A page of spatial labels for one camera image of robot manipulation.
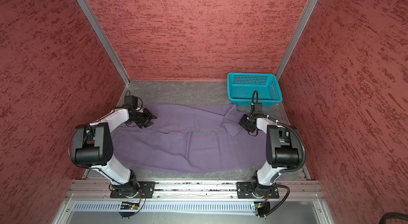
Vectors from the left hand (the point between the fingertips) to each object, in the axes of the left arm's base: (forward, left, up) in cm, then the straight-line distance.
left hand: (156, 121), depth 93 cm
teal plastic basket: (+34, -56, -3) cm, 65 cm away
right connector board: (-42, -58, -6) cm, 72 cm away
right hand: (0, -51, -4) cm, 51 cm away
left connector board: (-41, +5, -7) cm, 42 cm away
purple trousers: (-10, -21, -2) cm, 23 cm away
